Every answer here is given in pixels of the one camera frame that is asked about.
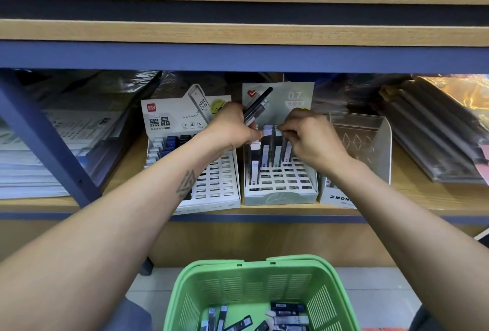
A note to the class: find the person's left hand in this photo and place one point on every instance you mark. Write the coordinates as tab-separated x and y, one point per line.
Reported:
229	128

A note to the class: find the person's right hand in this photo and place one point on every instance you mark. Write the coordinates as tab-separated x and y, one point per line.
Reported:
317	143

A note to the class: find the clear plastic display box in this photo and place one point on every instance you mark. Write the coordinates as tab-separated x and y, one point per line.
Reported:
370	136

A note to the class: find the pale green display box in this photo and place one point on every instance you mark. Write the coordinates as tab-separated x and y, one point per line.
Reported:
283	185

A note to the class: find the white display box red label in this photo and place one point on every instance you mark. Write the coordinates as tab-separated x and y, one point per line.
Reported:
214	185

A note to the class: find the green plastic basket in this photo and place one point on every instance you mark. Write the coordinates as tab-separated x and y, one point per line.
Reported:
252	269

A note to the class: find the pile of lead cases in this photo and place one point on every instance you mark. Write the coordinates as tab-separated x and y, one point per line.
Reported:
286	318

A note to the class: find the person's left forearm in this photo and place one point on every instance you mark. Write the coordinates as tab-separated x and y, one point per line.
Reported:
92	258

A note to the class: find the person's right forearm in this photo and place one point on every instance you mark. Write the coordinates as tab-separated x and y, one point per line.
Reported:
428	243

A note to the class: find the dark plastic-wrapped packs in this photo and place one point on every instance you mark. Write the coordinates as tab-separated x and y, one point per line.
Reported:
443	124

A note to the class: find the stack of wrapped paper packs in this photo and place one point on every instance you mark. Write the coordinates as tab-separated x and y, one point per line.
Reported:
61	143

